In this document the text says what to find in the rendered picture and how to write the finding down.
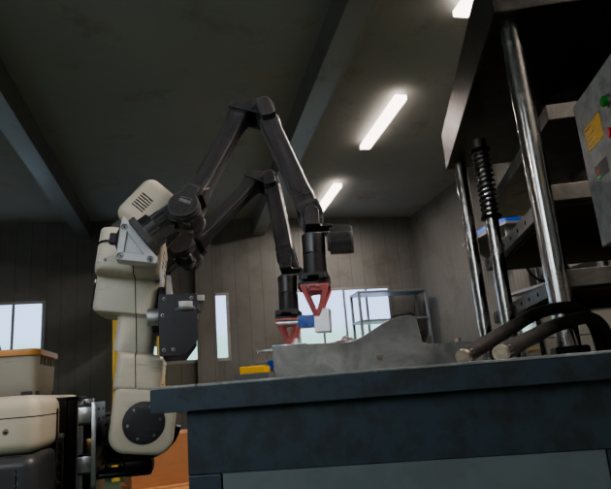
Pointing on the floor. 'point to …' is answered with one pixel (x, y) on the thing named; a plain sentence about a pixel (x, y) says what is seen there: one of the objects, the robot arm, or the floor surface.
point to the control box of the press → (609, 146)
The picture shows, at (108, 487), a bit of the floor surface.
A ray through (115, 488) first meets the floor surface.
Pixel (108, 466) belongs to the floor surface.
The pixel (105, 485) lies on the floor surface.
